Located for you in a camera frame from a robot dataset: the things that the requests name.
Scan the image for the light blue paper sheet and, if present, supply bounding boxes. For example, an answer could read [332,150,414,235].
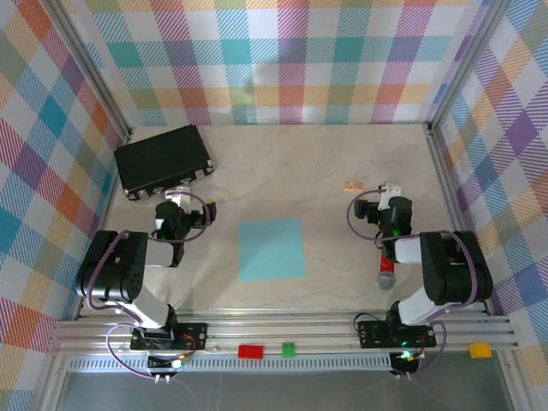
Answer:
[237,218,307,283]

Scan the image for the black controller board with LED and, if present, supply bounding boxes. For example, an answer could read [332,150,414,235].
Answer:
[146,353,190,384]
[390,349,421,380]

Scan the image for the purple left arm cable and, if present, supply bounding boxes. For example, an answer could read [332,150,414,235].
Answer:
[85,191,218,381]

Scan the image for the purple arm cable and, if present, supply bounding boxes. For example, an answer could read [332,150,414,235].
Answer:
[347,188,480,380]
[85,191,218,381]

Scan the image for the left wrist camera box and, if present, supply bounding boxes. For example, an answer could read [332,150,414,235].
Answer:
[164,186,194,207]

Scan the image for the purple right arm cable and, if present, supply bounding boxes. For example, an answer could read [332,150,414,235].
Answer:
[347,188,480,380]

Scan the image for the black briefcase with metal handle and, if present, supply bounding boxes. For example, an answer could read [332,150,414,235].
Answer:
[113,124,217,201]

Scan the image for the aluminium side rail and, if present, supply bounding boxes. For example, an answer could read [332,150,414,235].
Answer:
[426,123,492,316]

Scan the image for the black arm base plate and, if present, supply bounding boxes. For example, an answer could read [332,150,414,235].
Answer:
[357,319,438,348]
[129,321,210,353]

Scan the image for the aluminium mounting rail frame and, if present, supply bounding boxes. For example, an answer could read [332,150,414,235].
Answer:
[46,310,521,356]

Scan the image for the aluminium corner post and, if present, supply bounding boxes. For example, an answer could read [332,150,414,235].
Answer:
[40,0,137,145]
[426,0,515,134]

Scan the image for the grey slotted cable duct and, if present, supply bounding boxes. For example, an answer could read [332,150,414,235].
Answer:
[67,356,394,373]

